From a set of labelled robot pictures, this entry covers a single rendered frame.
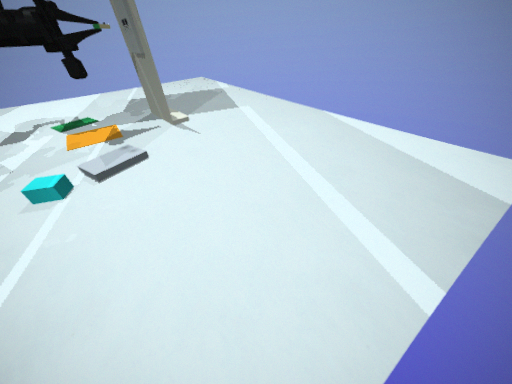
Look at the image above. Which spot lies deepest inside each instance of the grey flat panel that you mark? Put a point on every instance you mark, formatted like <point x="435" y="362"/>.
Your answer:
<point x="127" y="16"/>

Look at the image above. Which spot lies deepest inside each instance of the cyan rectangular block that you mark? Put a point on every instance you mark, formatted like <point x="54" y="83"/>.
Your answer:
<point x="47" y="189"/>

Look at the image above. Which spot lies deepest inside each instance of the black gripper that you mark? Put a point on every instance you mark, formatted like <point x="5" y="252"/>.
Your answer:
<point x="38" y="27"/>

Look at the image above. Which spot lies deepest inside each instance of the orange flat square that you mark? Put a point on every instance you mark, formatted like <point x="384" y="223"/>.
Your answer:
<point x="94" y="136"/>

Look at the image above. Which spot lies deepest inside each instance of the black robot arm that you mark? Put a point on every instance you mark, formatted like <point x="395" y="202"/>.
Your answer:
<point x="7" y="41"/>

